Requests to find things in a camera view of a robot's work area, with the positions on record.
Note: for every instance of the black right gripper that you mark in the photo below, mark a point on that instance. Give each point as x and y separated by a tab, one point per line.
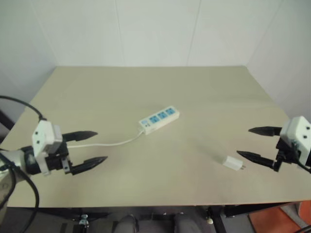
286	150

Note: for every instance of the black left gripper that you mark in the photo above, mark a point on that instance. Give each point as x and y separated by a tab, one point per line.
55	163

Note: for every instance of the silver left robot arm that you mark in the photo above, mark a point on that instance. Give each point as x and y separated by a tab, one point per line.
14	157

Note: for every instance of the white plug adapter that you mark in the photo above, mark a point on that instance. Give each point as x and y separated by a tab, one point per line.
232	163

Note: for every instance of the white power strip blue sockets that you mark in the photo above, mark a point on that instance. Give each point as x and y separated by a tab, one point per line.
159	120

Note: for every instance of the metal table clamp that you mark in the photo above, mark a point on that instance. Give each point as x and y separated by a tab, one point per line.
83	219

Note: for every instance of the orange floor mat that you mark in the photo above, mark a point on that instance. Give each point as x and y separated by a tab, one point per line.
281	221

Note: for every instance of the dark grey rounded shape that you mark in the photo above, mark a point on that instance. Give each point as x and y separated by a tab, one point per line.
126	224

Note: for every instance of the white round knob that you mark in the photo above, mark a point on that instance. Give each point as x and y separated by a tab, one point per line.
209	220

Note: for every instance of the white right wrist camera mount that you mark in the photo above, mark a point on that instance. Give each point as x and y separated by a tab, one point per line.
297	132

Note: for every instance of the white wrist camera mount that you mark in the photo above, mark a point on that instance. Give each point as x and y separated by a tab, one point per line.
297	132
42	136

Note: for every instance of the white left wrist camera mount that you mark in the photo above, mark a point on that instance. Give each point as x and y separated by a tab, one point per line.
42	136

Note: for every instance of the black table frame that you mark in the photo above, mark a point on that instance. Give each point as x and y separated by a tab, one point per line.
155	212

